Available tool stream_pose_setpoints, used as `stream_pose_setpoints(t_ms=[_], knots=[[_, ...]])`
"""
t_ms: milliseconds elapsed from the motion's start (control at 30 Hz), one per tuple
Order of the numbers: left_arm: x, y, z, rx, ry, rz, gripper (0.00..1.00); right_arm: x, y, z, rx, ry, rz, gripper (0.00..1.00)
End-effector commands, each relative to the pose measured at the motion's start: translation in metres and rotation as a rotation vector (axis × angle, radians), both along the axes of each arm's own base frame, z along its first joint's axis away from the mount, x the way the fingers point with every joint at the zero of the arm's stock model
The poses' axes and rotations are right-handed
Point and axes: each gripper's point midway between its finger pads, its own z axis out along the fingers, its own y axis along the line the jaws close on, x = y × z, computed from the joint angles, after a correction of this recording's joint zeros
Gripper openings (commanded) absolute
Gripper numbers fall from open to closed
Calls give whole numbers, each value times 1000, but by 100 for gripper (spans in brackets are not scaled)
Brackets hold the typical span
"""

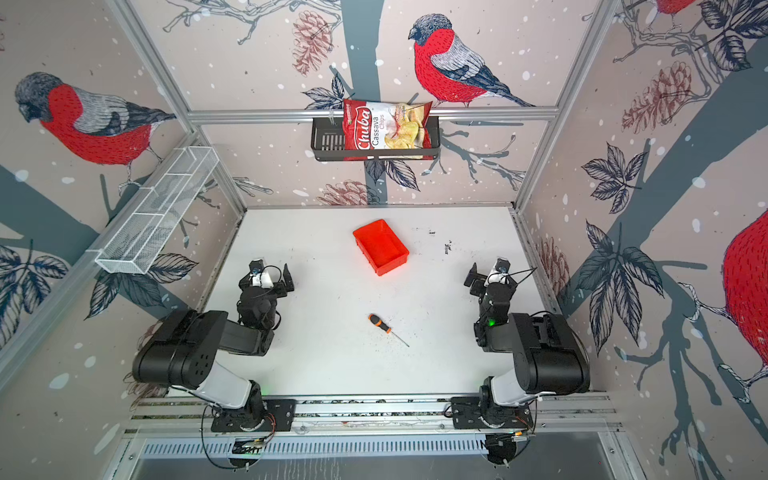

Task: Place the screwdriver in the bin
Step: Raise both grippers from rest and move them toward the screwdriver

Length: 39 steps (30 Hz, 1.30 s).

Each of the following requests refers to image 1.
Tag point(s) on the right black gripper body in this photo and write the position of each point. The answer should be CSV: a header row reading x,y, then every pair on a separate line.
x,y
477,279

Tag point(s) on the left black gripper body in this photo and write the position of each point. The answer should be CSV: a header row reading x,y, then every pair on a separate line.
x,y
278,282

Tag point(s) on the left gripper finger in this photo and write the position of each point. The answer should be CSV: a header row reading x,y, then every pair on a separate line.
x,y
287,279
245,281

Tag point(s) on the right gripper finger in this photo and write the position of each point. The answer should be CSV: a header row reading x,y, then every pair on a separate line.
x,y
476,282
520,276

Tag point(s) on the orange black handled screwdriver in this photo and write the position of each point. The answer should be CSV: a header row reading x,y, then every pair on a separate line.
x,y
379,323

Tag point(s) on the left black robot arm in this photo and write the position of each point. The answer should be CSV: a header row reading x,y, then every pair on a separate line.
x,y
181,354

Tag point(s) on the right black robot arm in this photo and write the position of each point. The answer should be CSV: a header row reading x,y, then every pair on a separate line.
x,y
547,357

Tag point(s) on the red plastic bin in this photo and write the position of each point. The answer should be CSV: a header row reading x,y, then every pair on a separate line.
x,y
381,247

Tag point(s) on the red cassava chips bag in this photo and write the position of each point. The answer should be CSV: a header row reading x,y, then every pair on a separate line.
x,y
378,126

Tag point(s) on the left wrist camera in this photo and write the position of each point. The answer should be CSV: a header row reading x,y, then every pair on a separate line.
x,y
258,275

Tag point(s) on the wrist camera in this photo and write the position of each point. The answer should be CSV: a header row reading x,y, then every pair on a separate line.
x,y
258,275
500,272

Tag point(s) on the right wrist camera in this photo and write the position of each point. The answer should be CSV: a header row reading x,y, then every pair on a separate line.
x,y
500,272

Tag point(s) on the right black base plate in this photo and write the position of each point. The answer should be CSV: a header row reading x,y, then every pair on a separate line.
x,y
473,413

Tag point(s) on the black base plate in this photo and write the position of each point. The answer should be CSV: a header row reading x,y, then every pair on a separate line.
x,y
266,415
473,413

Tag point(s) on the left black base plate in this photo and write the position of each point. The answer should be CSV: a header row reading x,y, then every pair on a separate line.
x,y
266,415

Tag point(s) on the white wire mesh shelf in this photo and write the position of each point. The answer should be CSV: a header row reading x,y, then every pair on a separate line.
x,y
140,239

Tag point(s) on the black wall basket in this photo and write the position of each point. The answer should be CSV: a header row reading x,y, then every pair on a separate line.
x,y
328,144

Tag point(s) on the aluminium mounting rail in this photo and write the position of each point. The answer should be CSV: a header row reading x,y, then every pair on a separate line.
x,y
338,415

